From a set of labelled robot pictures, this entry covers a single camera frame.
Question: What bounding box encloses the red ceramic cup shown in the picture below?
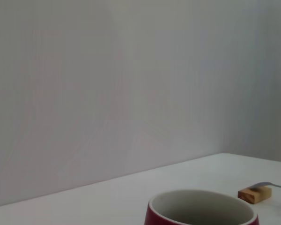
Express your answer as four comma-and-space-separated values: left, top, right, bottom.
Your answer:
144, 189, 260, 225

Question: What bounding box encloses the pink handled metal spoon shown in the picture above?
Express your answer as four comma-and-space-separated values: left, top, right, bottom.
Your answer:
248, 181, 281, 190

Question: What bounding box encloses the long wooden block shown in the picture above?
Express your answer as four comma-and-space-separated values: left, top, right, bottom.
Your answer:
237, 186, 272, 205

